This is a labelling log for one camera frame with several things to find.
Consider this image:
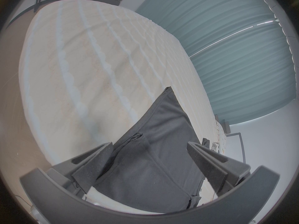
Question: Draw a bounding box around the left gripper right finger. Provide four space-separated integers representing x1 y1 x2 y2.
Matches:
187 141 252 197

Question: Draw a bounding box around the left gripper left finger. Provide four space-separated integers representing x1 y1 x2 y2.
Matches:
48 142 114 195

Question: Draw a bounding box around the black T-shirt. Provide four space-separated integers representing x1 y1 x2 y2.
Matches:
93 86 219 215

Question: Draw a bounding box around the bed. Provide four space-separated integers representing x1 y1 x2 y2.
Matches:
20 0 247 215

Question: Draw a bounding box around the white printed pillow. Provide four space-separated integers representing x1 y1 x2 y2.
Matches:
216 123 227 154

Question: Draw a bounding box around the grey bedside table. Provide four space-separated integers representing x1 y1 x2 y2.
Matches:
214 114 231 134

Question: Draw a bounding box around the blue-green curtain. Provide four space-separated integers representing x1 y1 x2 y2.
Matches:
135 0 280 57
189 20 297 126

